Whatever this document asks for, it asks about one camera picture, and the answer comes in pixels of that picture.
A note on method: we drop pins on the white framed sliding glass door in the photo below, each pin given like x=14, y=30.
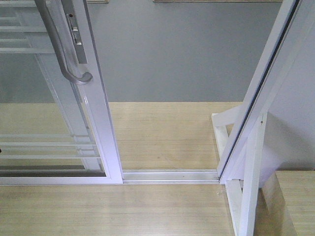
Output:
x=52, y=131

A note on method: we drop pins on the grey metal door handle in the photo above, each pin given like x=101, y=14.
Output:
x=58, y=47

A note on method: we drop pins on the silver door lock plate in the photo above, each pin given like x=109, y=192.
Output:
x=76, y=38

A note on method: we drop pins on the aluminium floor track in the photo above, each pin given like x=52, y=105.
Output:
x=171, y=176

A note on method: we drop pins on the white triangular support brace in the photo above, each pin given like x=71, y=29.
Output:
x=242, y=182

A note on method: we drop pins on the light wooden box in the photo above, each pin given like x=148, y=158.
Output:
x=290, y=201

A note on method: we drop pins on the white door jamb frame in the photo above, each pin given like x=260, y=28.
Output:
x=282, y=91

